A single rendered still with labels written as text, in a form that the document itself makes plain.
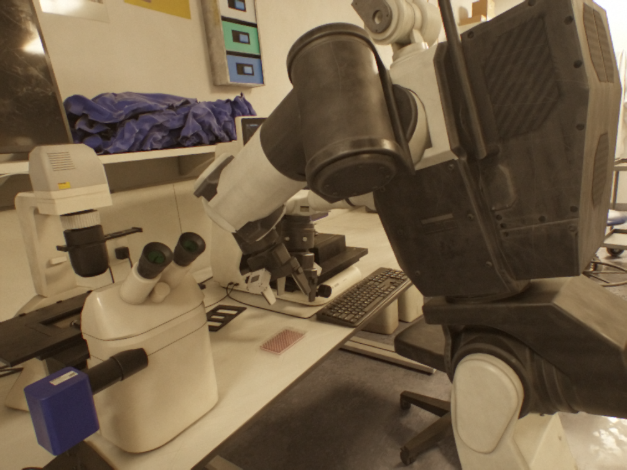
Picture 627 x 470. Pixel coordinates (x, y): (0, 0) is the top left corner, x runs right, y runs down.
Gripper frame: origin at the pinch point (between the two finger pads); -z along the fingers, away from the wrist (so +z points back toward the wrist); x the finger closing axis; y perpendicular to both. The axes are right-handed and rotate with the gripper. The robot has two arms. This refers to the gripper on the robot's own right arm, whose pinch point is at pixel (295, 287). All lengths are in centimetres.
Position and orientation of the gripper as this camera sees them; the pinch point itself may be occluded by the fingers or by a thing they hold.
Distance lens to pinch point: 112.4
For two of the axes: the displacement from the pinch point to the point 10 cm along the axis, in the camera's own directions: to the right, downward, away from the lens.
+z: 0.4, -10.0, -0.8
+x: -8.2, -0.8, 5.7
